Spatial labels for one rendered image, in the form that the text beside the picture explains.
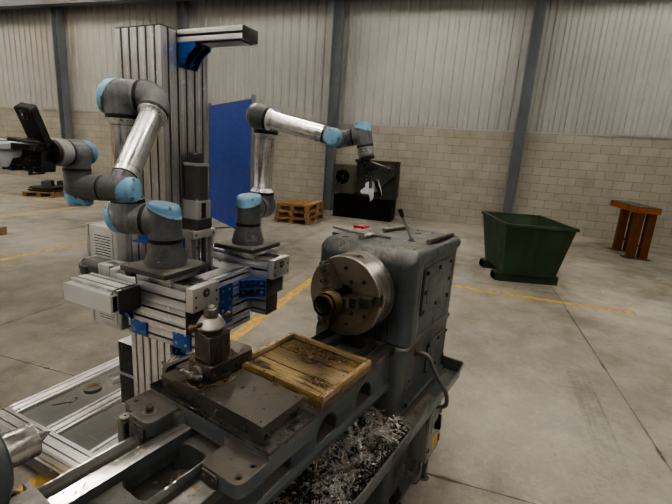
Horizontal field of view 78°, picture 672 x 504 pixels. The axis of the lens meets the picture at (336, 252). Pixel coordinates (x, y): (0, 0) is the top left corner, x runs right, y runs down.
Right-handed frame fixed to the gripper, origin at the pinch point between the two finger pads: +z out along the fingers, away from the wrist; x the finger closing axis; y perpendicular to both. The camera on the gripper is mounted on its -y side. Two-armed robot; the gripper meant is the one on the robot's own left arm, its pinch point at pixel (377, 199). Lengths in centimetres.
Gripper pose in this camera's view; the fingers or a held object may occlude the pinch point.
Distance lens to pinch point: 193.7
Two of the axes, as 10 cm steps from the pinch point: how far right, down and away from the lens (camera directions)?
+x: -3.8, 2.1, -9.0
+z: 1.6, 9.7, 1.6
